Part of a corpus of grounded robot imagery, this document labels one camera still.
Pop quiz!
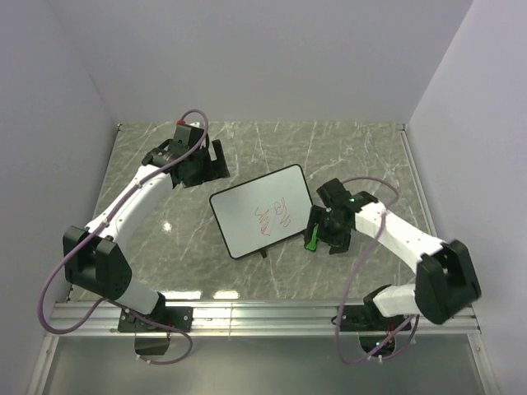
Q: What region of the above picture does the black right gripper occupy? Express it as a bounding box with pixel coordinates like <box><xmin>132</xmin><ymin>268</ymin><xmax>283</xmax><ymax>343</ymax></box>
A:
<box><xmin>304</xmin><ymin>204</ymin><xmax>352</xmax><ymax>254</ymax></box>

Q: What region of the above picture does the green bone-shaped eraser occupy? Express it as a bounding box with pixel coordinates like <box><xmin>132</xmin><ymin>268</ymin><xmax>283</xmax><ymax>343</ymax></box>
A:
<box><xmin>304</xmin><ymin>225</ymin><xmax>318</xmax><ymax>252</ymax></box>

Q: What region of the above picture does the white board with black frame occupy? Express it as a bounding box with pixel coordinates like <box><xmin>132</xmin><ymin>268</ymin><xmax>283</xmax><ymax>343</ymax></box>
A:
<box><xmin>209</xmin><ymin>164</ymin><xmax>313</xmax><ymax>259</ymax></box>

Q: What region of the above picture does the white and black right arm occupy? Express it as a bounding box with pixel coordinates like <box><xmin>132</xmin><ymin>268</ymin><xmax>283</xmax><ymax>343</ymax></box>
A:
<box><xmin>304</xmin><ymin>192</ymin><xmax>482</xmax><ymax>329</ymax></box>

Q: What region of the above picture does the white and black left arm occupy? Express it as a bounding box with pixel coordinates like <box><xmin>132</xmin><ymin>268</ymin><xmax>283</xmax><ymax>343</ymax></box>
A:
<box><xmin>63</xmin><ymin>139</ymin><xmax>230</xmax><ymax>331</ymax></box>

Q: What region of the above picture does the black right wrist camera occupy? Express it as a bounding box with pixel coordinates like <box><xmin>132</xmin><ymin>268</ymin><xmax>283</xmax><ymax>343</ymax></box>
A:
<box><xmin>316</xmin><ymin>179</ymin><xmax>353</xmax><ymax>208</ymax></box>

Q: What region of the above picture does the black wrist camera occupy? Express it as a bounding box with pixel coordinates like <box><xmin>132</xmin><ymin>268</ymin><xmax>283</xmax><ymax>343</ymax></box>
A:
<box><xmin>316</xmin><ymin>179</ymin><xmax>353</xmax><ymax>208</ymax></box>
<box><xmin>170</xmin><ymin>123</ymin><xmax>204</xmax><ymax>152</ymax></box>

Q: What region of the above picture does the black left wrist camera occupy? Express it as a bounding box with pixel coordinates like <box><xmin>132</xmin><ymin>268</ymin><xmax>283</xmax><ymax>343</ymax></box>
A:
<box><xmin>170</xmin><ymin>123</ymin><xmax>204</xmax><ymax>152</ymax></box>

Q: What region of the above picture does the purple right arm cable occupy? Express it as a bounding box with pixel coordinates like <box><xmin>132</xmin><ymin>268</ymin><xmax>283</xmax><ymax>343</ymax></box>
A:
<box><xmin>333</xmin><ymin>176</ymin><xmax>420</xmax><ymax>365</ymax></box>

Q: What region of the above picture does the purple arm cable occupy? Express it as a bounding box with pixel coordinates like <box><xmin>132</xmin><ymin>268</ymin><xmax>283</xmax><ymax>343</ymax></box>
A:
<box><xmin>333</xmin><ymin>176</ymin><xmax>420</xmax><ymax>365</ymax></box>
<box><xmin>39</xmin><ymin>109</ymin><xmax>209</xmax><ymax>365</ymax></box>

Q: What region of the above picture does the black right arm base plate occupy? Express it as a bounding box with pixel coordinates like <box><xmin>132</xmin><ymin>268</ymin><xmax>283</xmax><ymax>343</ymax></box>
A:
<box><xmin>340</xmin><ymin>304</ymin><xmax>406</xmax><ymax>332</ymax></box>

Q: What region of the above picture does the aluminium rail at table front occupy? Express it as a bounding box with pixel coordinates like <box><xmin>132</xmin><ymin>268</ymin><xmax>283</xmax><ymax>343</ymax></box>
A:
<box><xmin>49</xmin><ymin>300</ymin><xmax>481</xmax><ymax>337</ymax></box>

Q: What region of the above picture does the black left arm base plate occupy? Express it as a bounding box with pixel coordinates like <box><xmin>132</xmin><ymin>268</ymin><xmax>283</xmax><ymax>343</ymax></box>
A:
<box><xmin>118</xmin><ymin>306</ymin><xmax>194</xmax><ymax>333</ymax></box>

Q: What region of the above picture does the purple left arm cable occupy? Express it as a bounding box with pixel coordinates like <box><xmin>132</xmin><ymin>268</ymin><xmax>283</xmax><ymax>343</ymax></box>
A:
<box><xmin>39</xmin><ymin>109</ymin><xmax>209</xmax><ymax>365</ymax></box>

